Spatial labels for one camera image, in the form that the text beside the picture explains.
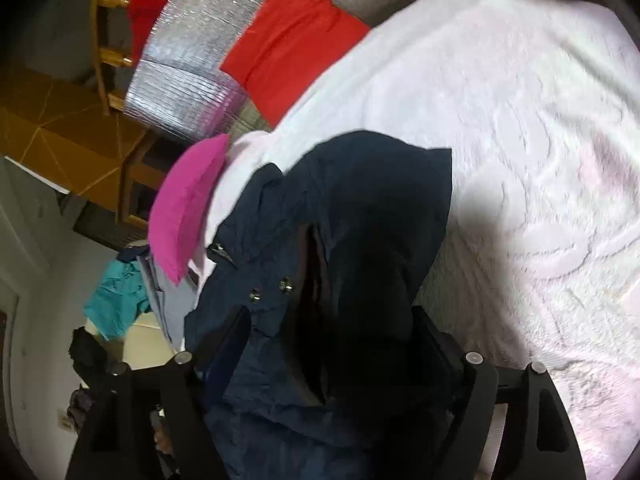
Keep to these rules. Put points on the cream sofa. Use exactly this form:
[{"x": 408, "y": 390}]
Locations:
[{"x": 145, "y": 345}]

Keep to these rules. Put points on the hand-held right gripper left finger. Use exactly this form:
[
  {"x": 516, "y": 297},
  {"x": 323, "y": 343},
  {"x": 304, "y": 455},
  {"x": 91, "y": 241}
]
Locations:
[{"x": 225, "y": 355}]

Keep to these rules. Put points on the silver foil insulation panel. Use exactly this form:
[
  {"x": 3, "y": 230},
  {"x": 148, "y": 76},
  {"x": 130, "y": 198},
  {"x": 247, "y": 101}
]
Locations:
[{"x": 185, "y": 70}]

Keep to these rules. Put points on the navy zip jacket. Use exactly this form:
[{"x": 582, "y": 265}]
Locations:
[{"x": 350, "y": 200}]

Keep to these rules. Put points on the teal garment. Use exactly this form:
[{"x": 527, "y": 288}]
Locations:
[{"x": 117, "y": 295}]

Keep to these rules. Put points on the red cloth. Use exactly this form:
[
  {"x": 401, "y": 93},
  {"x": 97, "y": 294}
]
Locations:
[{"x": 150, "y": 5}]

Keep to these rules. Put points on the red pillow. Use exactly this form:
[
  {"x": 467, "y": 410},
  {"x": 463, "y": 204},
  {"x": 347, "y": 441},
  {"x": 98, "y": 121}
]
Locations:
[{"x": 295, "y": 45}]

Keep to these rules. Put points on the grey garment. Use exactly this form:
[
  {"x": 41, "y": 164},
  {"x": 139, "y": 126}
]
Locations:
[{"x": 165, "y": 300}]

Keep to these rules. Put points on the magenta pillow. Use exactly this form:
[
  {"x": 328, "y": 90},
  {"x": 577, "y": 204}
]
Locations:
[{"x": 185, "y": 210}]

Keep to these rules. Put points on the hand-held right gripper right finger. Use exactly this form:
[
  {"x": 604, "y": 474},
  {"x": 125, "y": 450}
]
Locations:
[{"x": 440, "y": 355}]

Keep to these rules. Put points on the black garment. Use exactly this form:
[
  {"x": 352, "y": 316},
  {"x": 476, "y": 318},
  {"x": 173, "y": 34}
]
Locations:
[{"x": 87, "y": 355}]

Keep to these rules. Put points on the white textured bed blanket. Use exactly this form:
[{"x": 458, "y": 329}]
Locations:
[{"x": 525, "y": 160}]

